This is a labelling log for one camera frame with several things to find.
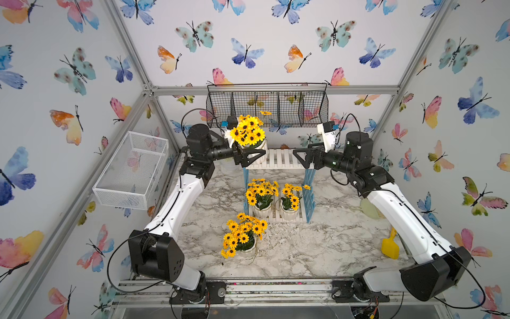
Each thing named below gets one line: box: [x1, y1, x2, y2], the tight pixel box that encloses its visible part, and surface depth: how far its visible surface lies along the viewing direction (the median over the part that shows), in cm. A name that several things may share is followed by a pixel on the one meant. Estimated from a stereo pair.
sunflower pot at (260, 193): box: [245, 178, 279, 218], surface depth 88 cm
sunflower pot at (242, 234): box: [220, 212, 269, 259], surface depth 75 cm
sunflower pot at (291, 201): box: [280, 182, 303, 220], surface depth 87 cm
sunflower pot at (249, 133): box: [230, 114, 268, 165], surface depth 57 cm
